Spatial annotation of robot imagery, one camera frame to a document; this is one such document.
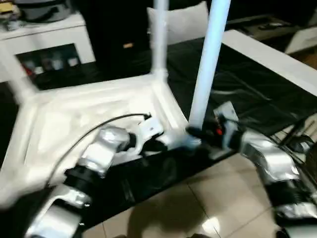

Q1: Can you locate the white plastic table leg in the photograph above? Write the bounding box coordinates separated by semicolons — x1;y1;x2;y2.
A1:
0;44;41;105
188;0;233;131
152;0;170;78

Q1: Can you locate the white plastic table top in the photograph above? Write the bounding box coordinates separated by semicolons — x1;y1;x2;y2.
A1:
0;70;202;207

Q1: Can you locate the black table mat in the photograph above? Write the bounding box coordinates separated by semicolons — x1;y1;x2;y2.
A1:
0;39;313;225

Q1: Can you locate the black metal table leg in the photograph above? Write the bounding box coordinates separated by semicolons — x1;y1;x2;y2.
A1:
281;116;313;147

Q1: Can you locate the white flat board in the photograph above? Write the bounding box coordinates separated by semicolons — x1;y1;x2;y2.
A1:
221;29;317;98

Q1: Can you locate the white pillow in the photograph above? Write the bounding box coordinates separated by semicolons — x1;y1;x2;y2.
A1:
145;1;211;47

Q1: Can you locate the dark low tv bench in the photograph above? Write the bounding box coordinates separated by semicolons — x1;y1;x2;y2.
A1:
226;14;302;43

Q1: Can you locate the black remote control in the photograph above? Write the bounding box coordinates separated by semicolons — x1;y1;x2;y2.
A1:
258;23;283;30

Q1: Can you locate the black cabinet with gold label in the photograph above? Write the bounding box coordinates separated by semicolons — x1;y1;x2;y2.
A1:
82;0;159;77

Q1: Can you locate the white low side cabinet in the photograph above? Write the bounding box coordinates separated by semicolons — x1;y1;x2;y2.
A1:
284;26;317;55

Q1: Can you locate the white glass-door cabinet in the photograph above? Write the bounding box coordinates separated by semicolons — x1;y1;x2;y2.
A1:
0;12;97;83

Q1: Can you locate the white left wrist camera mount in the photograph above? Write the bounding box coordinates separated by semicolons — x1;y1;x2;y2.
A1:
128;117;166;156

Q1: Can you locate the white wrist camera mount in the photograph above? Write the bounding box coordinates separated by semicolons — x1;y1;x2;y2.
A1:
128;117;166;156
212;100;243;152

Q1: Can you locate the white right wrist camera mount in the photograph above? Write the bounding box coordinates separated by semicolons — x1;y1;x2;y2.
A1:
212;100;243;152

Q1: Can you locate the grey bag with black strap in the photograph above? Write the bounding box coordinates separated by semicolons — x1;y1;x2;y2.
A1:
20;0;78;23

